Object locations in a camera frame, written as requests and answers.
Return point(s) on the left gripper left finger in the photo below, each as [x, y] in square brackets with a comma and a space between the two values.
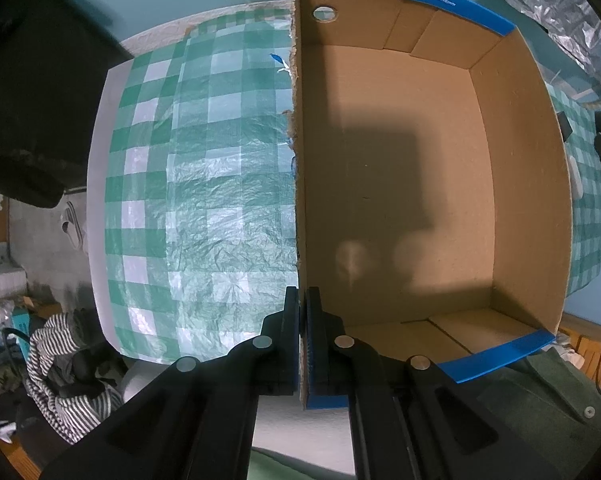
[280, 371]

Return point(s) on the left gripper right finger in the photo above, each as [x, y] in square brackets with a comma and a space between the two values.
[323, 364]

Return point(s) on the blue-rimmed cardboard box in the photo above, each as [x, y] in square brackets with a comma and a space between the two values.
[433, 202]

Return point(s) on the black power adapter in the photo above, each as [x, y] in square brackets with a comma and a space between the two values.
[565, 126]

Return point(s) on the white oval case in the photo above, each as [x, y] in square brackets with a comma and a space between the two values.
[577, 187]

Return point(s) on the green checkered tablecloth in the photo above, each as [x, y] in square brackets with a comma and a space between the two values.
[199, 215]

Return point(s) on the striped cloth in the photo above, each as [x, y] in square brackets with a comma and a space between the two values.
[62, 374]

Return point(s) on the green jacket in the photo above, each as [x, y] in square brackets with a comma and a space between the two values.
[547, 402]

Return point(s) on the white sandals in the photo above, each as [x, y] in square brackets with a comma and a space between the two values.
[71, 227]

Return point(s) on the black hanging garment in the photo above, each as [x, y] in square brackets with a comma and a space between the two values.
[54, 58]

